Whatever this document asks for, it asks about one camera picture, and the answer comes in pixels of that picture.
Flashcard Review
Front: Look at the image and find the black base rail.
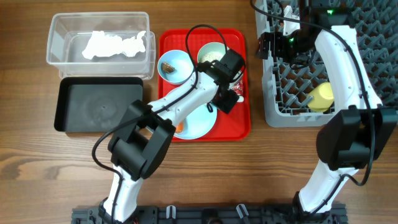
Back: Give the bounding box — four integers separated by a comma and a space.
71, 204, 348, 224

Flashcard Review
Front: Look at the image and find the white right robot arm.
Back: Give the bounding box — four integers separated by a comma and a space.
256, 1, 397, 223

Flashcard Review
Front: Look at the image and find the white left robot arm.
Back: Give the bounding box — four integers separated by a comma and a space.
95, 49, 246, 223

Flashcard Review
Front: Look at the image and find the yellow plastic cup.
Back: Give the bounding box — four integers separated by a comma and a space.
307, 82, 334, 113

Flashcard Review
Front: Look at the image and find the orange carrot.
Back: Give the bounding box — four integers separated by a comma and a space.
175, 121, 185, 134

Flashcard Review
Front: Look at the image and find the brown food scrap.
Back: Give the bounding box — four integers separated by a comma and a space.
160, 62, 175, 73

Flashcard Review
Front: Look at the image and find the light blue plate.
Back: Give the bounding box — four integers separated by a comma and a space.
170, 87, 217, 140

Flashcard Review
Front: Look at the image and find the black plastic bin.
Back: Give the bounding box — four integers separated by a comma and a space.
53, 77, 144, 133

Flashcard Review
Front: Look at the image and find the clear plastic bin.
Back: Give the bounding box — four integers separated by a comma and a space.
46, 12, 156, 80

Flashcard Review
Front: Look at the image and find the white tissue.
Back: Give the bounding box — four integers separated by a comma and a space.
82, 30, 146, 60

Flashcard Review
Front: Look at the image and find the green bowl with rice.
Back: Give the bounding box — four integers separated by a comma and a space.
197, 42, 229, 63

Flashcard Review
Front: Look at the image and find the red plastic tray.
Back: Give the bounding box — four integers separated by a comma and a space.
173, 28, 251, 142

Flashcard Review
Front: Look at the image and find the light blue bowl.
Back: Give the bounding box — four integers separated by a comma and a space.
157, 50, 193, 85

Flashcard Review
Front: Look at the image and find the grey dishwasher rack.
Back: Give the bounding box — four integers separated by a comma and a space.
262, 0, 397, 128

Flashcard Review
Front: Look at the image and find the red snack wrapper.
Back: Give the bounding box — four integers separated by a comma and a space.
232, 80, 244, 96

